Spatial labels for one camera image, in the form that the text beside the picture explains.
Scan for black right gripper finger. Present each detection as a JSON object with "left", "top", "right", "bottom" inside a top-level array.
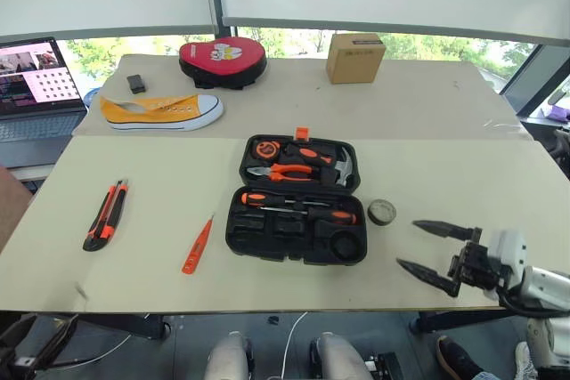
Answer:
[
  {"left": 395, "top": 257, "right": 460, "bottom": 297},
  {"left": 412, "top": 219, "right": 476, "bottom": 241}
]

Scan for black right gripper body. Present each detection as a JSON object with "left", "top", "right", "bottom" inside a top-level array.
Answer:
[{"left": 447, "top": 227, "right": 507, "bottom": 297}]

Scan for black plastic tool case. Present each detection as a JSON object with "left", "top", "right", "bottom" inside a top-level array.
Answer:
[{"left": 224, "top": 126, "right": 369, "bottom": 266}]

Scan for black electrical tape roll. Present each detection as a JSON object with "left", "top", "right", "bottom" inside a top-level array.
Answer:
[{"left": 366, "top": 198, "right": 397, "bottom": 227}]

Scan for brown person's shoe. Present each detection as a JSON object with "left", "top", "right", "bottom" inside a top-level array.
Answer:
[{"left": 435, "top": 335, "right": 485, "bottom": 380}]

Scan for black floor device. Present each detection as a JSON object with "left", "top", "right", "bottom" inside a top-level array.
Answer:
[{"left": 363, "top": 352, "right": 405, "bottom": 380}]

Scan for orange black thin screwdriver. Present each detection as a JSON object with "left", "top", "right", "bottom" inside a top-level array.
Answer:
[{"left": 259, "top": 205, "right": 358, "bottom": 226}]

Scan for white person's shoe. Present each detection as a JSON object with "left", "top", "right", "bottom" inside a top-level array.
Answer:
[{"left": 514, "top": 341, "right": 541, "bottom": 380}]

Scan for steel claw hammer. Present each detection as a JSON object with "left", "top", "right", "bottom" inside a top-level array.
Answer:
[{"left": 319, "top": 146, "right": 356, "bottom": 188}]

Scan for silver right robot leg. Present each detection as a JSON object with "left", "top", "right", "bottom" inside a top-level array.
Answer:
[{"left": 309, "top": 331, "right": 373, "bottom": 380}]

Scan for silver robot leg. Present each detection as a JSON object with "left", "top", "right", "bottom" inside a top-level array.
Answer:
[
  {"left": 309, "top": 331, "right": 373, "bottom": 380},
  {"left": 203, "top": 330, "right": 256, "bottom": 380}
]

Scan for purple object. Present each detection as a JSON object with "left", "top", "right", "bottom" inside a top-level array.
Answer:
[{"left": 539, "top": 102, "right": 570, "bottom": 124}]

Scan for orange black thick screwdriver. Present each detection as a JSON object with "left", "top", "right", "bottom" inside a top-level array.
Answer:
[{"left": 240, "top": 191, "right": 331, "bottom": 208}]

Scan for brown cardboard box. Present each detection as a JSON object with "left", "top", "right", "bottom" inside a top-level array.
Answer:
[{"left": 324, "top": 32, "right": 387, "bottom": 85}]

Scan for orange black tape measure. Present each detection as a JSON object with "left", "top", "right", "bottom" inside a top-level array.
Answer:
[{"left": 253, "top": 139, "right": 282, "bottom": 161}]

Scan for silver left robot leg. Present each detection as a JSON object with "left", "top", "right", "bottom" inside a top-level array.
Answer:
[{"left": 203, "top": 330, "right": 256, "bottom": 380}]

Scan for orange voltage tester pen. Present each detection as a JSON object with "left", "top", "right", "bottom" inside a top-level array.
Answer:
[{"left": 181, "top": 214, "right": 216, "bottom": 276}]

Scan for red heart-shaped bag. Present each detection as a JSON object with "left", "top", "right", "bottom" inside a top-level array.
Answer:
[{"left": 178, "top": 36, "right": 270, "bottom": 91}]

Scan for yellow canvas sneaker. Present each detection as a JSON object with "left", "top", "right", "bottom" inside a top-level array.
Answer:
[{"left": 98, "top": 93, "right": 225, "bottom": 133}]

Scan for orange black utility knife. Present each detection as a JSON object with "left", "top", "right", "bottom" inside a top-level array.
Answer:
[{"left": 82, "top": 179, "right": 131, "bottom": 253}]

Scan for small black box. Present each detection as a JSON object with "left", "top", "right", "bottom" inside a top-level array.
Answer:
[{"left": 126, "top": 73, "right": 149, "bottom": 95}]

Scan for dark shape under table edge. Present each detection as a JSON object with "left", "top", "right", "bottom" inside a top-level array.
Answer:
[{"left": 0, "top": 312, "right": 79, "bottom": 380}]

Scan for open laptop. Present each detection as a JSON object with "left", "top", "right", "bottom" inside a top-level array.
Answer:
[{"left": 0, "top": 36, "right": 89, "bottom": 169}]

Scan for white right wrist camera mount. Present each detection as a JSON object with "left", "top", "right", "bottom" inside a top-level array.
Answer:
[{"left": 485, "top": 229, "right": 529, "bottom": 302}]

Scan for black table frame bar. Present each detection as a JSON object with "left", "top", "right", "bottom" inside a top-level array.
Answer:
[
  {"left": 408, "top": 308, "right": 517, "bottom": 335},
  {"left": 73, "top": 312, "right": 172, "bottom": 340}
]

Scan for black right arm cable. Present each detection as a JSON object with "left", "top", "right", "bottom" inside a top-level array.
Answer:
[{"left": 495, "top": 285, "right": 553, "bottom": 319}]

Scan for white floor cable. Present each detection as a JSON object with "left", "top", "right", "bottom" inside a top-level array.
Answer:
[{"left": 281, "top": 311, "right": 309, "bottom": 380}]

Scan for orange handled pliers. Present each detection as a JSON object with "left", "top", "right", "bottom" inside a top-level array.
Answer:
[{"left": 245, "top": 162, "right": 321, "bottom": 184}]

